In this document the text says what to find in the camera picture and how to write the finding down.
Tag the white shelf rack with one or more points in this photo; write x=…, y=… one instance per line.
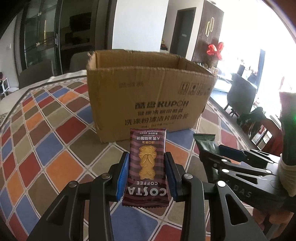
x=4, y=85

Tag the dark slatted wall panel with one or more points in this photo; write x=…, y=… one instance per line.
x=201, y=34

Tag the dark green jacket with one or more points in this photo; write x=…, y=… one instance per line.
x=252, y=120

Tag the red bow decoration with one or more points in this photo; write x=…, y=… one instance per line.
x=215, y=49

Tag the person's right hand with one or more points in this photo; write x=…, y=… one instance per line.
x=270, y=215

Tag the gold wall ornament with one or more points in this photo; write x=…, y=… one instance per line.
x=209, y=28

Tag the dark upholstered chair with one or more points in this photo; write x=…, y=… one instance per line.
x=240, y=92

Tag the dark green snack packet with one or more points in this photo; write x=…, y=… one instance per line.
x=205, y=144

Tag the cardboard box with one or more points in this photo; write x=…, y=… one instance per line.
x=150, y=92

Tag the brown cookie packet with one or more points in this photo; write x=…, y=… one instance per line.
x=146, y=162

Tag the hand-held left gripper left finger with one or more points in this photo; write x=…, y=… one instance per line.
x=123, y=176

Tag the glass sliding door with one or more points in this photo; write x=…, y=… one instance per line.
x=46, y=34

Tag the dark room door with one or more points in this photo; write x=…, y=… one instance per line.
x=182, y=32

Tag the colourful chequered tablecloth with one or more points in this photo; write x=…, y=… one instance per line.
x=57, y=129

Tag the grey dining chair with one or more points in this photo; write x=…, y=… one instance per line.
x=79, y=61
x=37, y=74

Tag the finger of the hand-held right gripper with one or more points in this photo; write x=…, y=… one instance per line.
x=215, y=163
x=231, y=153

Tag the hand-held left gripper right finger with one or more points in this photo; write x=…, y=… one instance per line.
x=171, y=176

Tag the wooden chair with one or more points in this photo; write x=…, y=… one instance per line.
x=270, y=136

